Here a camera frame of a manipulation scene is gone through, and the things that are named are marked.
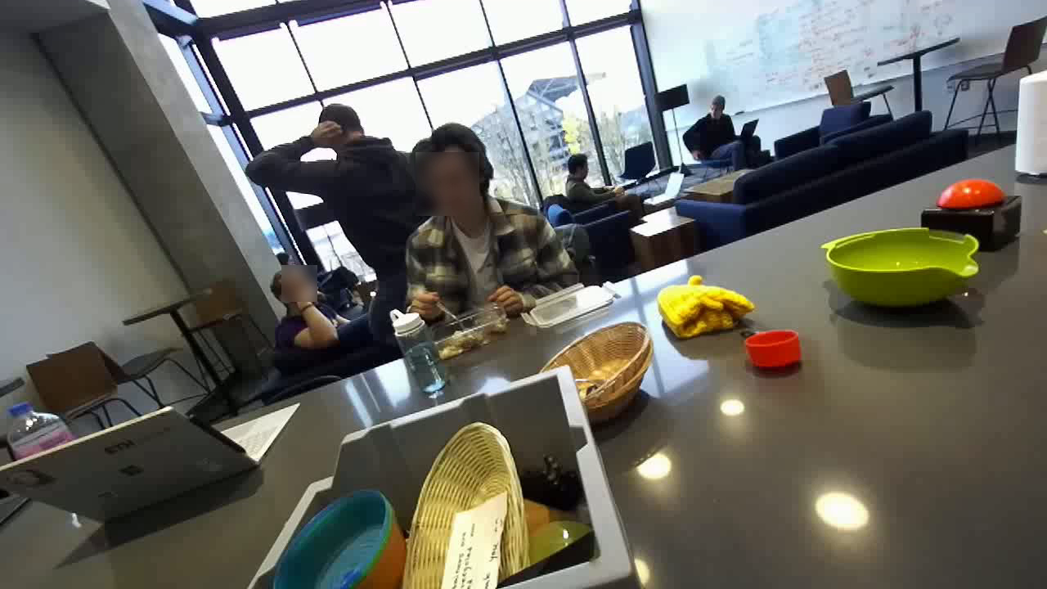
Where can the red toy pot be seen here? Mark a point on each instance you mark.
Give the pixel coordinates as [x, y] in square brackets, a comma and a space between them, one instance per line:
[775, 349]

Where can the green yellow toy vegetable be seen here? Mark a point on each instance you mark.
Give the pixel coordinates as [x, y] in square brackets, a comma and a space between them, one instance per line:
[546, 534]

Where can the teal and orange bowl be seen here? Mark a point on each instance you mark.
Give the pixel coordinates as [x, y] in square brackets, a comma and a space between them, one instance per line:
[333, 545]

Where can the green bowl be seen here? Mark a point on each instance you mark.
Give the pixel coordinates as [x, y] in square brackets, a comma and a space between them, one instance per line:
[902, 267]

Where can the clear plastic food container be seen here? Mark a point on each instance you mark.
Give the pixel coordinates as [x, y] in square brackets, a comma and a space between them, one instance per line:
[566, 304]

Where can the person in plaid shirt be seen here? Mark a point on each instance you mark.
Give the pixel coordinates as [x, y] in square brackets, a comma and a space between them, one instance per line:
[491, 255]

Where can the blue armchair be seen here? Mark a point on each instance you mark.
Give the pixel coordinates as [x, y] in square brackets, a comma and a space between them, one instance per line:
[601, 234]

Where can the brown oval wicker basket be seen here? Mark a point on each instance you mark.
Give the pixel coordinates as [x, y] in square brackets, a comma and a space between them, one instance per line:
[607, 372]

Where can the grey storage bin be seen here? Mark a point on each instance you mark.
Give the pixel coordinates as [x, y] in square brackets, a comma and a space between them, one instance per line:
[513, 411]

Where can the clear bottle with white cap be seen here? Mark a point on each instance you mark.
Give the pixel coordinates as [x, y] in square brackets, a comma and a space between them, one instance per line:
[421, 356]

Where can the seated person dark jacket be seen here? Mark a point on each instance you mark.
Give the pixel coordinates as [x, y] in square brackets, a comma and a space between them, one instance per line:
[585, 189]

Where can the wooden coffee table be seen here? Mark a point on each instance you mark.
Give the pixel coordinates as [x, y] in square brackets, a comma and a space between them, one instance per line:
[660, 237]

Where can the yellow crumpled cloth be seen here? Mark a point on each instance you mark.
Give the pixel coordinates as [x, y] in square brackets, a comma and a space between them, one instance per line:
[706, 304]

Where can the person in dark hoodie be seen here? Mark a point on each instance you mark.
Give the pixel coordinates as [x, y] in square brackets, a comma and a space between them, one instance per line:
[365, 190]

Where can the pale woven wicker plate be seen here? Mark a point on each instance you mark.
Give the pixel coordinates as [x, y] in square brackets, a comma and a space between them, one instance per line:
[462, 491]

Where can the black monitor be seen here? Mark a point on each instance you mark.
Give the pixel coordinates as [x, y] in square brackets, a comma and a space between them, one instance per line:
[671, 95]

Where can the seated person black top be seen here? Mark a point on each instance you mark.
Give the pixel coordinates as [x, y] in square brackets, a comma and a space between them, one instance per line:
[715, 131]

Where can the white paper label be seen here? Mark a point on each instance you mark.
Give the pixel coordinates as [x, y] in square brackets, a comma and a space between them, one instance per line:
[476, 545]

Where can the white sheet of paper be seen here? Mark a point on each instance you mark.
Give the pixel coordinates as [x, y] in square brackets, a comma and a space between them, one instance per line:
[264, 426]

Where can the brown wooden chair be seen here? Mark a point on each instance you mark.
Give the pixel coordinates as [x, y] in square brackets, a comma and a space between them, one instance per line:
[218, 303]

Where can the dark blue sofa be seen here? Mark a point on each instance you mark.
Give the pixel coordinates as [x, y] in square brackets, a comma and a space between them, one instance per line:
[829, 167]

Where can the small dark table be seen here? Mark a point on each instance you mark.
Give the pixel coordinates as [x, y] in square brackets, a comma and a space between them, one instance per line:
[164, 311]

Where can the tan office chair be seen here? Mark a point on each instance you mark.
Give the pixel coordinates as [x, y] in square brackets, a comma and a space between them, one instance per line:
[839, 86]

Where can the silver laptop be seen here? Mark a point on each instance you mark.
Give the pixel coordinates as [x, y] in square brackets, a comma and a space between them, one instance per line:
[108, 461]

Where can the orange dome button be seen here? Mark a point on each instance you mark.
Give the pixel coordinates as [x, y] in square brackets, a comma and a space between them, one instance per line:
[969, 194]

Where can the black square block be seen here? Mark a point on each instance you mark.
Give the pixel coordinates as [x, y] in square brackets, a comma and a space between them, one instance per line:
[978, 226]

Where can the brown cardboard box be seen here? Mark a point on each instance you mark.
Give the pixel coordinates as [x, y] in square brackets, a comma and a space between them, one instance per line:
[70, 378]

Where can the tall dark table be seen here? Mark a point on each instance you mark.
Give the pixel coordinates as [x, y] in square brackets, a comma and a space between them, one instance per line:
[916, 51]

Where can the plastic bottle with pink label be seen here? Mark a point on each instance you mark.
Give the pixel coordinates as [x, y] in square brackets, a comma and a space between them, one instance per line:
[36, 431]

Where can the bar stool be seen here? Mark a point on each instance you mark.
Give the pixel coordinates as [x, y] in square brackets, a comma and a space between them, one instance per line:
[1000, 65]

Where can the white paper towel roll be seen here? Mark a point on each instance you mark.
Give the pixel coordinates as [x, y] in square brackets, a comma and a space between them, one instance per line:
[1031, 119]

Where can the black window frame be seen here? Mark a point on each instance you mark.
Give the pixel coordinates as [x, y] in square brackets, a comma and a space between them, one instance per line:
[645, 76]

